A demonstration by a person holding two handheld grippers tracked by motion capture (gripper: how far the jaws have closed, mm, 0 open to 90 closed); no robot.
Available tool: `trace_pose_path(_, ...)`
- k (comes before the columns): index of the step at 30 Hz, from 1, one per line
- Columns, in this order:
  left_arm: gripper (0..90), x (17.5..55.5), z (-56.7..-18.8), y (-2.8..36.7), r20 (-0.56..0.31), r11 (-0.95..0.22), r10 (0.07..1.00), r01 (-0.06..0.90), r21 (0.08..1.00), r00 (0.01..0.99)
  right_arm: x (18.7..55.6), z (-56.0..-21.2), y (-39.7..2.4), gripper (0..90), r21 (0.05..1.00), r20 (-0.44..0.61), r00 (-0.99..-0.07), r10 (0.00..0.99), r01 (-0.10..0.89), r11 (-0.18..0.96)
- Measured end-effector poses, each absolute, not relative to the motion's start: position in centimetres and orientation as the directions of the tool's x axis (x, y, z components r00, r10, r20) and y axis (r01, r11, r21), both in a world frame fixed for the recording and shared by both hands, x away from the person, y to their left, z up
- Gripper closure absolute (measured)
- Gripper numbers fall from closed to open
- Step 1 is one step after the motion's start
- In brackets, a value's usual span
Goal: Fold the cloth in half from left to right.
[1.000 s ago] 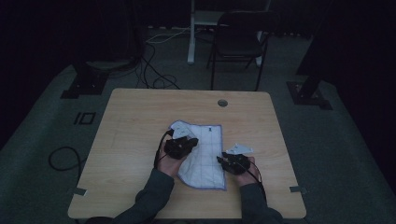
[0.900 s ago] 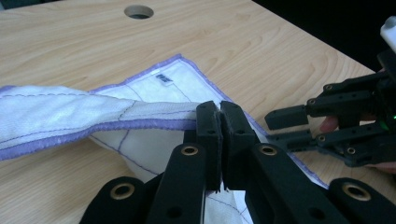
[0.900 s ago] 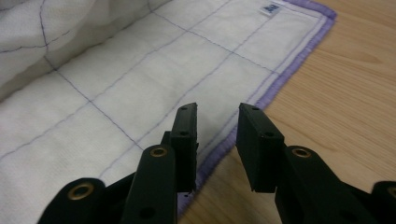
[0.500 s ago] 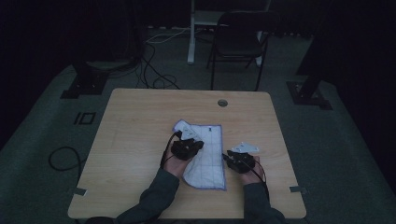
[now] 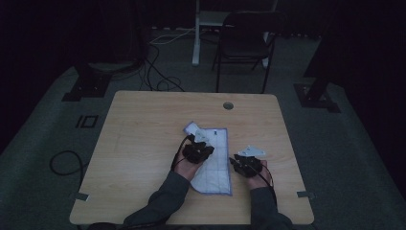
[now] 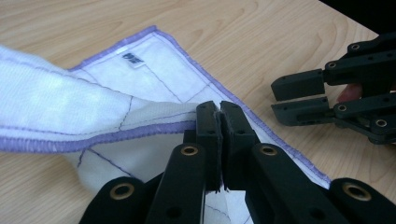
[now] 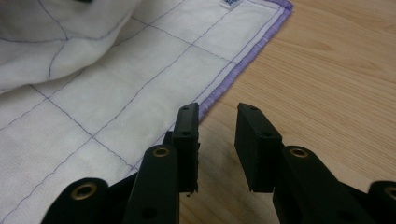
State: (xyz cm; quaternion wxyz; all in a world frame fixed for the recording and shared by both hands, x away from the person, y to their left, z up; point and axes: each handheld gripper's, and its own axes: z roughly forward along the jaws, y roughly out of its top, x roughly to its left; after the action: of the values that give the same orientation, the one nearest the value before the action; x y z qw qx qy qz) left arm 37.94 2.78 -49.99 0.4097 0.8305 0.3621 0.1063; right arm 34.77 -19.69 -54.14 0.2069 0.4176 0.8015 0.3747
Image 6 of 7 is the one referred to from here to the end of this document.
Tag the white cloth with purple edge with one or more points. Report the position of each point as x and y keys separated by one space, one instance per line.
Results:
x=46 y=99

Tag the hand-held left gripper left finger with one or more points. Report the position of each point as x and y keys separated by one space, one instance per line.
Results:
x=211 y=140

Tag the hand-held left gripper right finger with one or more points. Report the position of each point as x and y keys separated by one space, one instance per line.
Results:
x=236 y=137

